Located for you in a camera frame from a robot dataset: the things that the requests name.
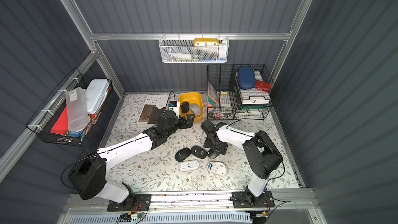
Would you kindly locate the black wire desk organizer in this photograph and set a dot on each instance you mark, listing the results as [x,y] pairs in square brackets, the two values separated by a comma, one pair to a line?
[223,77]

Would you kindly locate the white plastic case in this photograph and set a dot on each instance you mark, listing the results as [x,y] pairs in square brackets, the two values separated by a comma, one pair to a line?
[95,94]

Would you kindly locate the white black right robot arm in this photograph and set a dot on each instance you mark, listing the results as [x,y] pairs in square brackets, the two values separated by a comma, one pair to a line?
[262,155]

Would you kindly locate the translucent plastic box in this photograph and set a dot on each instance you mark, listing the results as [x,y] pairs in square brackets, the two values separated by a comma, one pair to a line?
[78,117]

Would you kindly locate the white mouse upside down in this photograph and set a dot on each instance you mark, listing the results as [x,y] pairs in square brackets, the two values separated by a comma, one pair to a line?
[188,166]

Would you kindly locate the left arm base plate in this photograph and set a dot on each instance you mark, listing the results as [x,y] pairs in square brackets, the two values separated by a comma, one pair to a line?
[139,202]

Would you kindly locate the red small wallet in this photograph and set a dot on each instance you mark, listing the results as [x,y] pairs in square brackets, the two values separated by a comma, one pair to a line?
[263,86]

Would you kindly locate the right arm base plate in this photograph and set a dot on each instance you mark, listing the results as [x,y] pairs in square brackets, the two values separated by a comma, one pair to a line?
[244,199]

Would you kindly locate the blue glasses case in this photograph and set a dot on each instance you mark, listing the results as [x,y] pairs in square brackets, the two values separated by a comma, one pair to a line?
[246,78]

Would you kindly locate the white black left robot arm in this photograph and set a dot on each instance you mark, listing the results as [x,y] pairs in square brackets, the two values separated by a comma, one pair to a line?
[89,174]

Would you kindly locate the red folder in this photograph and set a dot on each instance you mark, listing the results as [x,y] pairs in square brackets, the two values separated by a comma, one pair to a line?
[60,127]

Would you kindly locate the colourful folders in organizer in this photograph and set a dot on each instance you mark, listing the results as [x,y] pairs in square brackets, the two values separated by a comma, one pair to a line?
[212,97]

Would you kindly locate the white mouse blue accent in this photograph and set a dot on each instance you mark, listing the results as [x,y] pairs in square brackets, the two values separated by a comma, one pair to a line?
[217,168]

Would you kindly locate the grey computer mouse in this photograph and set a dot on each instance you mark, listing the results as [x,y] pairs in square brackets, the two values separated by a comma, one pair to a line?
[195,109]

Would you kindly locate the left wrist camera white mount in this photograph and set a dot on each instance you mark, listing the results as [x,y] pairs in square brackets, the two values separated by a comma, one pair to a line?
[175,107]

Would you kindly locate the floral table mat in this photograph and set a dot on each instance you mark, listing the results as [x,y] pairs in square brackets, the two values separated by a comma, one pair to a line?
[157,170]

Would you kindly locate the white mesh wall basket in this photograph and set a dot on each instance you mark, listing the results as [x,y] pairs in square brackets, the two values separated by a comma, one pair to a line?
[178,49]

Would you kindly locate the yellow clock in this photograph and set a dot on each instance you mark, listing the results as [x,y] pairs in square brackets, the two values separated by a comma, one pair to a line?
[206,42]

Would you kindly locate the checkered notebook stack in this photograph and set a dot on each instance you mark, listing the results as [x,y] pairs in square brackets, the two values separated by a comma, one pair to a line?
[253,96]

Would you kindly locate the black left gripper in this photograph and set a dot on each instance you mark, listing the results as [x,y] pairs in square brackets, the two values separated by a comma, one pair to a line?
[181,121]

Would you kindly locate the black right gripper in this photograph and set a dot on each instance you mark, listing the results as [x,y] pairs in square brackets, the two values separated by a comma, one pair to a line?
[213,144]

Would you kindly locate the interior design trends book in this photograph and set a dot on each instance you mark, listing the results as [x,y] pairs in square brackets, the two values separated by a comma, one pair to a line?
[153,108]

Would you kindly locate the black mouse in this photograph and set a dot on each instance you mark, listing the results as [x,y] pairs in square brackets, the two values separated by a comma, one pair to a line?
[199,152]
[182,154]
[213,154]
[185,107]

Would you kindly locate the black wire side basket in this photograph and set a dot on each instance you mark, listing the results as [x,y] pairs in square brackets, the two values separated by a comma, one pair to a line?
[45,118]

